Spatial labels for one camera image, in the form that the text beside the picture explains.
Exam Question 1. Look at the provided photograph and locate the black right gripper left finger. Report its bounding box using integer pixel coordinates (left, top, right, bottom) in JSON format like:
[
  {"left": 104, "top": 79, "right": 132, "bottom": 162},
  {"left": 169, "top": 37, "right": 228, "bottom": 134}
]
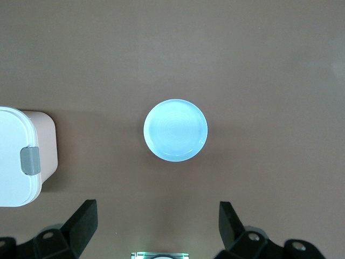
[{"left": 0, "top": 199, "right": 99, "bottom": 259}]

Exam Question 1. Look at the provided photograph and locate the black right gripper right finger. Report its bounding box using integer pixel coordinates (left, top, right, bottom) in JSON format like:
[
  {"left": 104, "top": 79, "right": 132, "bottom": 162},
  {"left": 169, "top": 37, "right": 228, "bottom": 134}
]
[{"left": 215, "top": 201, "right": 327, "bottom": 259}]

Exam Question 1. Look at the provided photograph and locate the pink lunch box white lid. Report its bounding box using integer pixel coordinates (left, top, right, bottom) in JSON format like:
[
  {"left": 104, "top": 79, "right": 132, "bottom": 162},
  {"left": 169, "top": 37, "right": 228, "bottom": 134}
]
[{"left": 0, "top": 106, "right": 59, "bottom": 208}]

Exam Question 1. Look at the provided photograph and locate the light blue round plate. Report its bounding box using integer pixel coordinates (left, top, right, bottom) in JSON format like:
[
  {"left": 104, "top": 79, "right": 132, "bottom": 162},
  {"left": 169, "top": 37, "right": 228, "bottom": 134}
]
[{"left": 143, "top": 99, "right": 209, "bottom": 162}]

